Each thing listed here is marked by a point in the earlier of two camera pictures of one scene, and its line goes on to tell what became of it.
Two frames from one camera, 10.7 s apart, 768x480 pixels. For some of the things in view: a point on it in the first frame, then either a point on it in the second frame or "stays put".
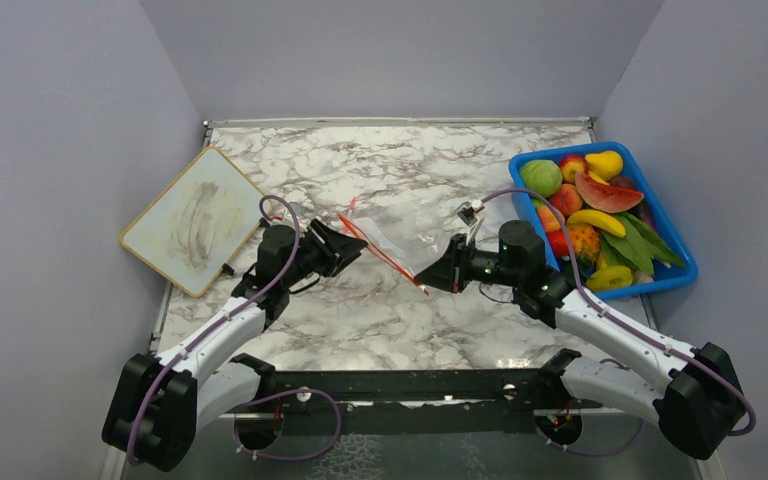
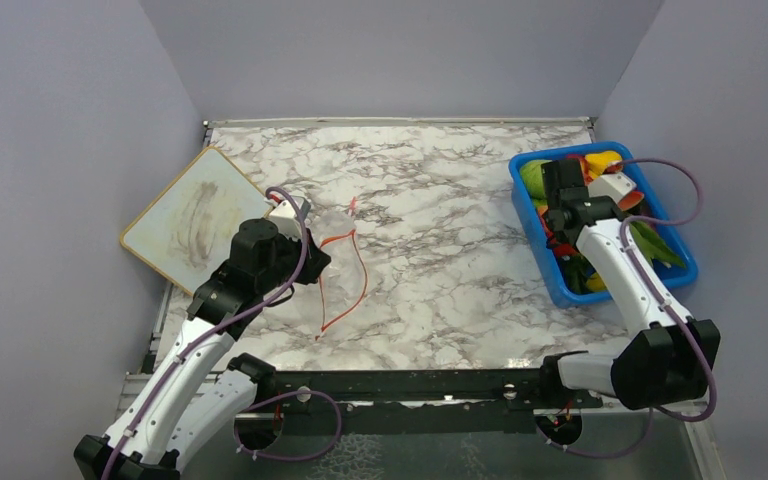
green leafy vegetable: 637,246 stays put
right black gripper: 450,273 → 563,238
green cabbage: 542,177 stays put
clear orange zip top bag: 410,236 → 344,277
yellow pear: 606,164 stays put
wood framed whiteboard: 195,230 stays put
